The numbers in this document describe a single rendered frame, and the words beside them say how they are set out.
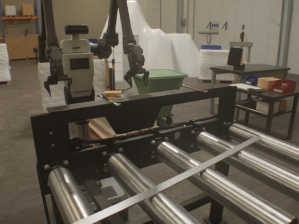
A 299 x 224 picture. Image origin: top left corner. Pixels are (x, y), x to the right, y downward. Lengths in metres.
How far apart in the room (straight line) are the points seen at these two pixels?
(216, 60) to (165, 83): 4.28
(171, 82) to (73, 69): 2.39
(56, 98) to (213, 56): 5.05
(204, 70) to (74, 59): 6.52
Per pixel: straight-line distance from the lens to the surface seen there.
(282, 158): 1.59
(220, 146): 1.47
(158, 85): 3.93
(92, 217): 0.90
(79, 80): 1.89
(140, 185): 1.07
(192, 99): 1.56
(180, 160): 1.28
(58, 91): 4.74
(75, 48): 1.94
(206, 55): 8.06
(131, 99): 1.32
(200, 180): 1.17
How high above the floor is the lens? 1.50
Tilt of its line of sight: 17 degrees down
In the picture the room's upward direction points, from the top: straight up
